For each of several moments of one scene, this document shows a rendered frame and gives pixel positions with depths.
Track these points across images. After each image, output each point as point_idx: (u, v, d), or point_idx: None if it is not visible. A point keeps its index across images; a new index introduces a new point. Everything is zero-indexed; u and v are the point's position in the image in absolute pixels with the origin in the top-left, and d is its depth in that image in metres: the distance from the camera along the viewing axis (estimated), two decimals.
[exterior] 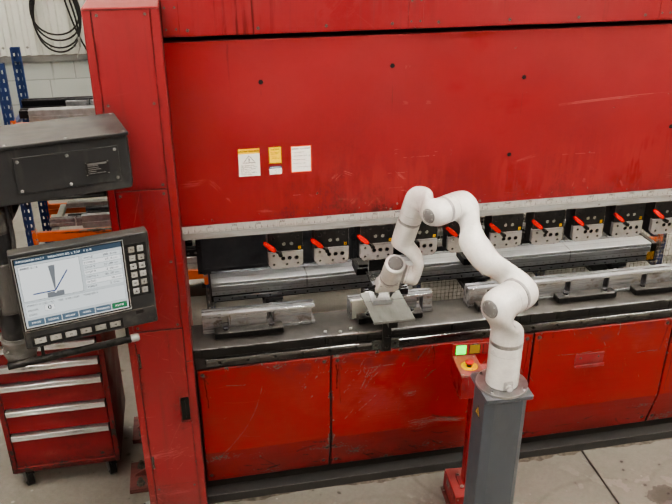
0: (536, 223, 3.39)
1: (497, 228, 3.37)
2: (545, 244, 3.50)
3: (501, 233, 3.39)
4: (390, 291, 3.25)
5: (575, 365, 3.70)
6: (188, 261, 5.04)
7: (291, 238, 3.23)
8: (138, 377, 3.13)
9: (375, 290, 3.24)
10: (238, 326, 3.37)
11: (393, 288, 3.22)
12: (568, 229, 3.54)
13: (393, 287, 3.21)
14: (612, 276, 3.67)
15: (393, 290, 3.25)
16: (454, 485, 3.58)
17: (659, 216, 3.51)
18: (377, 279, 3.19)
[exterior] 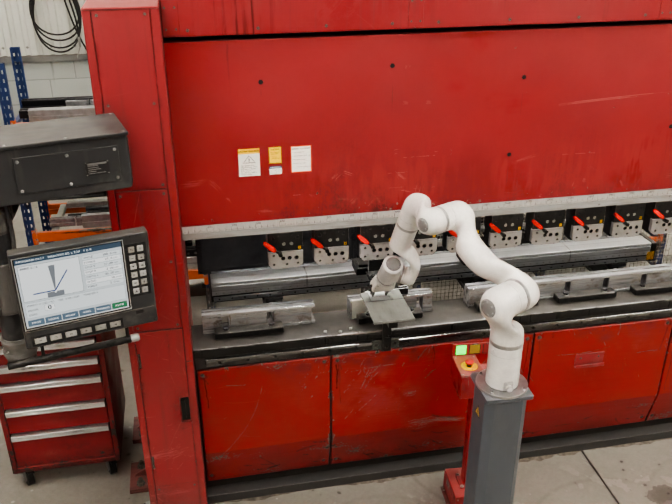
0: (536, 223, 3.39)
1: (497, 228, 3.37)
2: (545, 244, 3.50)
3: (501, 233, 3.39)
4: (386, 290, 3.34)
5: (575, 365, 3.70)
6: (188, 261, 5.04)
7: (291, 238, 3.23)
8: (138, 377, 3.13)
9: (372, 290, 3.32)
10: (238, 326, 3.37)
11: (389, 287, 3.31)
12: (568, 229, 3.54)
13: (389, 286, 3.29)
14: (612, 276, 3.67)
15: (389, 289, 3.33)
16: (454, 485, 3.58)
17: (659, 216, 3.51)
18: (374, 279, 3.27)
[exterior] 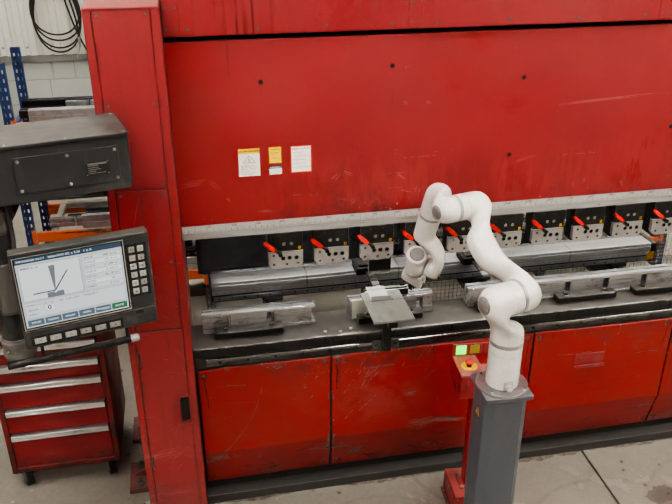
0: (536, 223, 3.39)
1: (497, 228, 3.37)
2: (545, 244, 3.50)
3: (501, 233, 3.39)
4: (413, 285, 3.34)
5: (575, 365, 3.70)
6: (188, 261, 5.04)
7: (291, 238, 3.23)
8: (138, 377, 3.13)
9: (401, 275, 3.35)
10: (238, 326, 3.37)
11: (415, 282, 3.31)
12: (568, 229, 3.54)
13: (414, 281, 3.30)
14: (612, 276, 3.67)
15: (415, 285, 3.33)
16: (454, 485, 3.58)
17: (659, 216, 3.51)
18: None
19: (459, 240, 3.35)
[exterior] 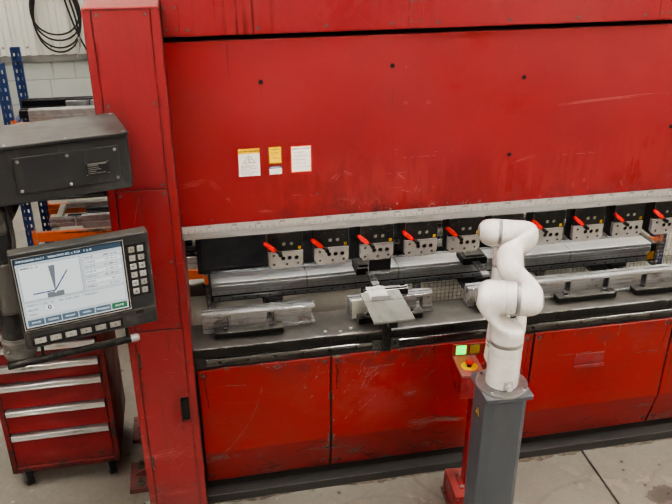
0: (536, 223, 3.39)
1: None
2: (545, 244, 3.50)
3: None
4: None
5: (575, 365, 3.70)
6: (188, 261, 5.04)
7: (291, 238, 3.23)
8: (138, 377, 3.13)
9: None
10: (238, 326, 3.37)
11: None
12: (568, 229, 3.54)
13: None
14: (612, 276, 3.67)
15: None
16: (454, 485, 3.58)
17: (659, 216, 3.51)
18: None
19: (459, 240, 3.35)
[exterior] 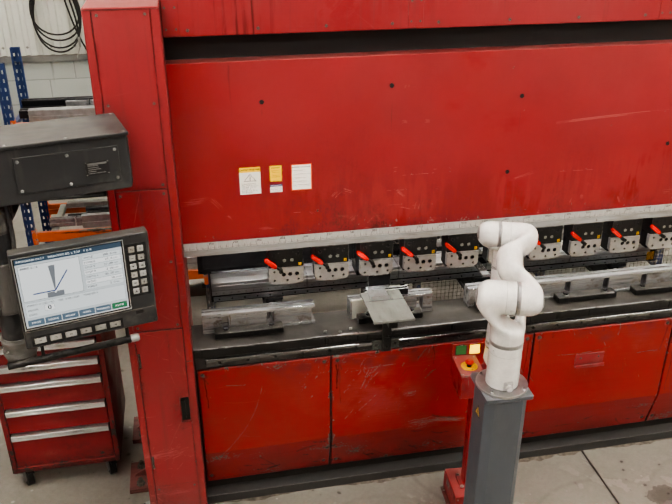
0: None
1: None
2: (543, 259, 3.53)
3: None
4: None
5: (575, 365, 3.70)
6: (188, 261, 5.04)
7: (291, 254, 3.26)
8: (138, 377, 3.13)
9: None
10: (238, 326, 3.37)
11: None
12: (566, 244, 3.58)
13: None
14: (612, 276, 3.67)
15: None
16: (454, 485, 3.58)
17: (656, 231, 3.55)
18: None
19: (458, 256, 3.39)
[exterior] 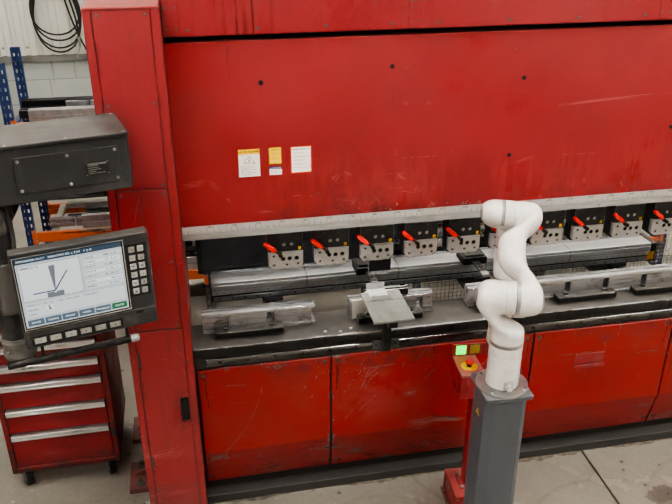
0: None
1: (497, 228, 3.37)
2: (545, 244, 3.50)
3: None
4: None
5: (575, 365, 3.70)
6: (188, 261, 5.04)
7: (291, 238, 3.23)
8: (138, 377, 3.13)
9: None
10: (238, 326, 3.37)
11: None
12: (568, 229, 3.54)
13: None
14: (612, 276, 3.67)
15: None
16: (454, 485, 3.58)
17: (659, 216, 3.51)
18: None
19: (459, 241, 3.35)
